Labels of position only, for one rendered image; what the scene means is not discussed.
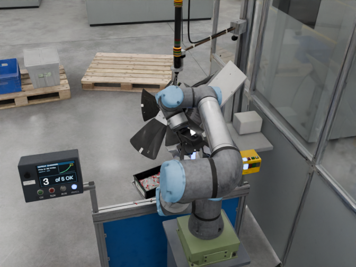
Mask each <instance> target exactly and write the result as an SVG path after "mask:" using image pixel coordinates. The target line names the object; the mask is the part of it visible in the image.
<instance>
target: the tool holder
mask: <svg viewBox="0 0 356 267"><path fill-rule="evenodd" d="M183 58H185V50H183V51H181V55H180V67H179V68H174V65H172V66H171V67H170V68H171V71H173V72H181V71H182V70H183Z"/></svg>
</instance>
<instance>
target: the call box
mask: <svg viewBox="0 0 356 267"><path fill-rule="evenodd" d="M240 153H241V156H242V159H243V158H246V159H247V157H250V158H251V157H255V156H258V157H259V155H258V154H257V153H256V151H255V150H254V149H251V150H244V151H240ZM258 162H260V165H261V158H260V157H259V158H258V159H251V160H248V159H247V160H246V161H244V160H243V173H242V175H243V174H250V173H255V172H259V170H260V167H255V168H248V169H244V165H245V164H252V163H258Z"/></svg>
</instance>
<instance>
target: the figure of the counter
mask: <svg viewBox="0 0 356 267"><path fill-rule="evenodd" d="M39 180H40V184H41V187H45V186H51V185H52V180H51V176H44V177H40V178H39Z"/></svg>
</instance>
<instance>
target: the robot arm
mask: <svg viewBox="0 0 356 267"><path fill-rule="evenodd" d="M155 98H156V101H157V104H158V105H159V107H160V109H161V111H162V113H163V115H164V117H165V119H166V121H167V125H169V126H170V128H171V129H172V131H173V133H174V134H176V135H177V137H178V139H179V141H180V144H179V145H177V149H178V151H179V153H180V159H181V160H175V159H173V160H171V161H165V162H164V163H163V164H162V165H161V169H160V175H159V182H160V186H158V187H157V188H156V204H157V211H158V214H159V215H160V216H169V215H180V214H186V213H191V216H190V218H189V221H188V228H189V231H190V233H191V234H192V235H193V236H195V237H197V238H199V239H204V240H210V239H215V238H217V237H219V236H220V235H221V234H222V232H223V230H224V221H223V218H222V215H221V204H222V198H223V197H224V196H226V195H228V194H230V193H231V192H232V191H233V190H234V189H235V187H237V185H238V183H239V181H240V179H241V177H242V173H243V159H242V156H241V153H240V151H239V149H238V148H236V147H235V146H234V144H233V141H232V139H231V136H230V133H229V131H228V128H227V125H226V123H225V119H224V117H223V114H222V111H221V109H220V105H221V103H222V93H221V89H220V87H218V86H207V87H184V88H179V87H177V86H174V85H172V86H168V87H167V88H166V89H164V90H161V91H160V92H158V93H157V94H156V95H155ZM182 108H198V109H199V113H200V117H201V120H202V124H203V127H204V131H205V134H206V138H207V141H208V143H207V142H206V141H204V140H203V139H202V136H201V135H200V134H198V133H196V132H194V131H193V130H191V129H189V128H186V127H188V126H189V123H188V120H187V118H186V116H185V114H184V112H183V110H182ZM199 149H201V150H202V152H203V153H204V154H206V155H208V156H210V157H209V158H197V159H191V158H190V157H189V156H188V155H190V154H191V155H193V153H195V152H199V151H200V150H199Z"/></svg>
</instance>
